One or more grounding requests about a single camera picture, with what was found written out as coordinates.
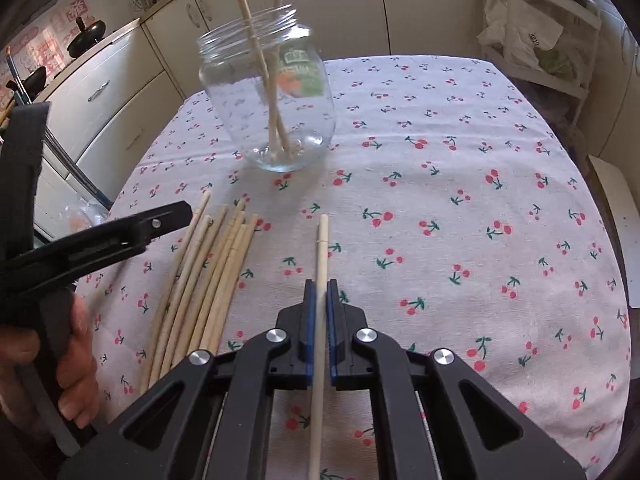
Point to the white shelf rack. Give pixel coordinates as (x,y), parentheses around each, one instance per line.
(575,35)

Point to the white plastic bag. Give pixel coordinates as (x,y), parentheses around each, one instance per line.
(520,30)

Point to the bunch of wooden chopsticks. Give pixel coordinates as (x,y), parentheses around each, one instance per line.
(205,280)

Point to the person's left hand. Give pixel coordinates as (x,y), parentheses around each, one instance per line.
(77,375)

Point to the cherry print tablecloth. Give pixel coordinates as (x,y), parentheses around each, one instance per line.
(450,220)

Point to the pink wall sticker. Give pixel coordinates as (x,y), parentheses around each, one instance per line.
(47,35)

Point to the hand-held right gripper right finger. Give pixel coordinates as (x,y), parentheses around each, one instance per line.
(331,330)

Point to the clear glass jar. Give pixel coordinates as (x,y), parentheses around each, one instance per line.
(235,105)

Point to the black frying pan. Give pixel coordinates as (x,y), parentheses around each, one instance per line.
(85,37)
(30,82)

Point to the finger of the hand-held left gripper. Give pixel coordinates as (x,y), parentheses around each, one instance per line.
(115,240)

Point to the clear plastic bag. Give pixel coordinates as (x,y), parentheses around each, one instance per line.
(82,215)

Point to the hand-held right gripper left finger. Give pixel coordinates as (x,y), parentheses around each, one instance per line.
(309,330)

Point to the cream drawer unit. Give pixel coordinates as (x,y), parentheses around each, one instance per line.
(110,100)

